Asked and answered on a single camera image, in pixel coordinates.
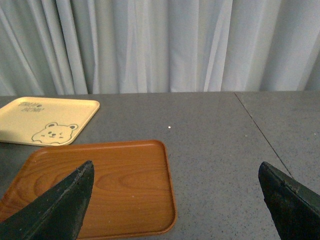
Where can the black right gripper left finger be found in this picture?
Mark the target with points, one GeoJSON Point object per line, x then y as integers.
{"type": "Point", "coordinates": [57, 214]}

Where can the grey-white curtain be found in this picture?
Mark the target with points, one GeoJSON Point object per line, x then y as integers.
{"type": "Point", "coordinates": [68, 47]}

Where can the brown wood-grain tray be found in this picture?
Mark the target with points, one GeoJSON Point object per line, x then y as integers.
{"type": "Point", "coordinates": [132, 194]}

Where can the yellow bear tray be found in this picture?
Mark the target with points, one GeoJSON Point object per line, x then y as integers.
{"type": "Point", "coordinates": [44, 121]}

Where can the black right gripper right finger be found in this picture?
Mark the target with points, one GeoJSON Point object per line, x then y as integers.
{"type": "Point", "coordinates": [294, 208]}

